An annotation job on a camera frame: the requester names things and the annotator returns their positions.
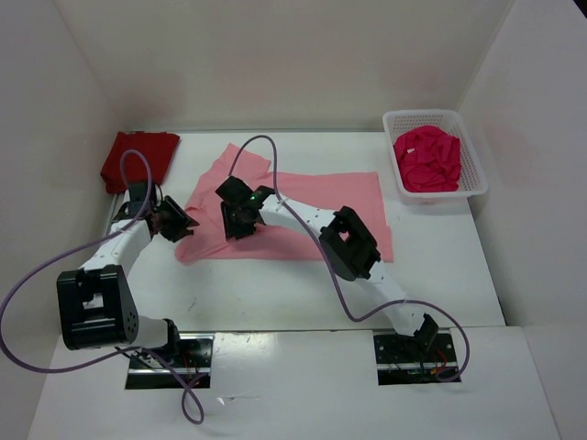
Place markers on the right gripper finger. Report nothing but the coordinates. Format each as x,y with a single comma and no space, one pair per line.
228,219
242,230

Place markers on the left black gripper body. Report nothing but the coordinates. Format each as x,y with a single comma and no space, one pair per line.
169,222

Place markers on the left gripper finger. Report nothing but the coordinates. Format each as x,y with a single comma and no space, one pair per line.
175,233
177,215

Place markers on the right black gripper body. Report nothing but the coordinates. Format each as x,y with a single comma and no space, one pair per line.
236,220

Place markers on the dark red t-shirt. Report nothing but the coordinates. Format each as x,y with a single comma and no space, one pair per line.
158,149

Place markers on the light pink t-shirt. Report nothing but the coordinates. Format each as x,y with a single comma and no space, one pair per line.
309,195

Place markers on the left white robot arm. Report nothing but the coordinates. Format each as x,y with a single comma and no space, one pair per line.
96,306

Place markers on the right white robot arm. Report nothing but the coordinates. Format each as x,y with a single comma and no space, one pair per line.
350,251

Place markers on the magenta t-shirt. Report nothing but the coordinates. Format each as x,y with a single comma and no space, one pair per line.
428,159

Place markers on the white plastic basket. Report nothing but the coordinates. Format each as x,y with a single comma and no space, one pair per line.
472,179

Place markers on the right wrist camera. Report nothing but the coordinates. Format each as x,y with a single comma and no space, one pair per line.
236,193

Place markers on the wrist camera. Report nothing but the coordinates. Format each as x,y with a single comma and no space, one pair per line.
142,200
236,193

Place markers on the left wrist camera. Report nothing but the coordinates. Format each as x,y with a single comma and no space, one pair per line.
142,200

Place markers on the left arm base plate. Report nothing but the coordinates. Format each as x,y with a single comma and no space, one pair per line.
192,363

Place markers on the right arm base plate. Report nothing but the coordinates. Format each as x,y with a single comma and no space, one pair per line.
398,364

